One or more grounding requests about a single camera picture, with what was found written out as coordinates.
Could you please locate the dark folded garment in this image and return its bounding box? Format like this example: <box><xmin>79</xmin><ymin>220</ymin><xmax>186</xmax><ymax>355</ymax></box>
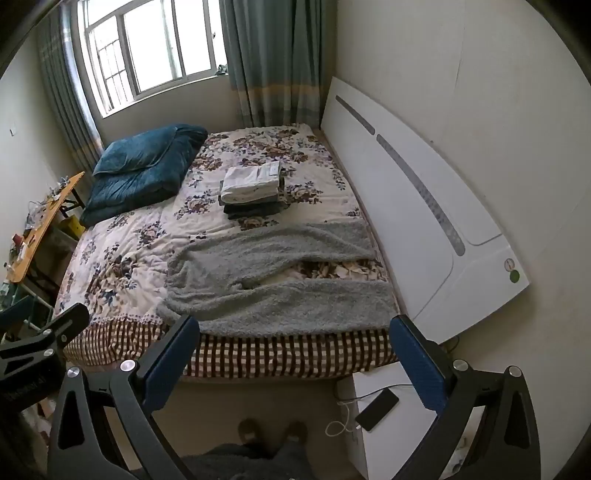
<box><xmin>223</xmin><ymin>178</ymin><xmax>288</xmax><ymax>220</ymax></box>

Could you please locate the grey fleece blanket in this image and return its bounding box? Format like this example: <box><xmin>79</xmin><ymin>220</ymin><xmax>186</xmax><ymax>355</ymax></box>
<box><xmin>157</xmin><ymin>220</ymin><xmax>393</xmax><ymax>337</ymax></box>

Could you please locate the checked bed sheet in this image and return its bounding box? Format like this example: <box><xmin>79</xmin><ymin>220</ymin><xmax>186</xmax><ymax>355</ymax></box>
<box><xmin>62</xmin><ymin>318</ymin><xmax>402</xmax><ymax>380</ymax></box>

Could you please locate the wooden desk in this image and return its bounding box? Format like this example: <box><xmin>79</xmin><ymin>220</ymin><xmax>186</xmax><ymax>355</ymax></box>
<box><xmin>4</xmin><ymin>172</ymin><xmax>86</xmax><ymax>283</ymax></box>

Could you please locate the teal folded quilt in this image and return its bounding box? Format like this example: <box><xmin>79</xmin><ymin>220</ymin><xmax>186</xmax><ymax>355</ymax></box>
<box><xmin>81</xmin><ymin>124</ymin><xmax>208</xmax><ymax>227</ymax></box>

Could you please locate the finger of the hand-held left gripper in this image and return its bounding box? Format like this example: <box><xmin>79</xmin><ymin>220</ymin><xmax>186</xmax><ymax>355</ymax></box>
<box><xmin>0</xmin><ymin>303</ymin><xmax>90</xmax><ymax>370</ymax></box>

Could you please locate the white nightstand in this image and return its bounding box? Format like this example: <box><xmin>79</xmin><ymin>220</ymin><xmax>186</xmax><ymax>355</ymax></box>
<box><xmin>336</xmin><ymin>360</ymin><xmax>445</xmax><ymax>480</ymax></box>

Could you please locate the teal pillow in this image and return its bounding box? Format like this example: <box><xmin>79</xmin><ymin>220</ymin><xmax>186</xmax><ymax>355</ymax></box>
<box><xmin>92</xmin><ymin>124</ymin><xmax>182</xmax><ymax>177</ymax></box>

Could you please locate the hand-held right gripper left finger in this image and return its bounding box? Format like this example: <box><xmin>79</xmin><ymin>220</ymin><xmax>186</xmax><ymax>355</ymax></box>
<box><xmin>47</xmin><ymin>316</ymin><xmax>200</xmax><ymax>480</ymax></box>

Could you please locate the black phone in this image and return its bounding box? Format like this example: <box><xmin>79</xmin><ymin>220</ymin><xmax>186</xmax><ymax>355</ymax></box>
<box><xmin>355</xmin><ymin>389</ymin><xmax>400</xmax><ymax>432</ymax></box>

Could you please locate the green striped curtain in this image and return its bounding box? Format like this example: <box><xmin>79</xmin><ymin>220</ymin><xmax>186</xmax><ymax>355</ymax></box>
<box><xmin>219</xmin><ymin>0</ymin><xmax>338</xmax><ymax>131</ymax></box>
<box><xmin>37</xmin><ymin>9</ymin><xmax>105</xmax><ymax>171</ymax></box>

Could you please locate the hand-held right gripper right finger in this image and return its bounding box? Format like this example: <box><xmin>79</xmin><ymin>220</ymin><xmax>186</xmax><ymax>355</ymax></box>
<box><xmin>389</xmin><ymin>315</ymin><xmax>540</xmax><ymax>480</ymax></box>

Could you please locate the white charging cable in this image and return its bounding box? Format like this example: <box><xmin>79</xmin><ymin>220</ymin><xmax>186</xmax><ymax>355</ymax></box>
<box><xmin>325</xmin><ymin>383</ymin><xmax>403</xmax><ymax>437</ymax></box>

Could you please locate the floral bed quilt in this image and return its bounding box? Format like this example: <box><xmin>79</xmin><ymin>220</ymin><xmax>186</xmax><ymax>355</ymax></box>
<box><xmin>55</xmin><ymin>124</ymin><xmax>402</xmax><ymax>333</ymax></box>

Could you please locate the brown slipper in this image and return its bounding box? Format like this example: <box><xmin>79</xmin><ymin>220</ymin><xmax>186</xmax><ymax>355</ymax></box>
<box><xmin>284</xmin><ymin>421</ymin><xmax>309</xmax><ymax>446</ymax></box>
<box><xmin>238</xmin><ymin>418</ymin><xmax>262</xmax><ymax>446</ymax></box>

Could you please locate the white headboard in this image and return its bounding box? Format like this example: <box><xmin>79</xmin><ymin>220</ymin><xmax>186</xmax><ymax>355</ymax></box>
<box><xmin>320</xmin><ymin>76</ymin><xmax>532</xmax><ymax>344</ymax></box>

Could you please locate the window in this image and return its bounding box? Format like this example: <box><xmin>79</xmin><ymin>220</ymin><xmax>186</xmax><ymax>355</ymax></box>
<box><xmin>76</xmin><ymin>0</ymin><xmax>230</xmax><ymax>116</ymax></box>

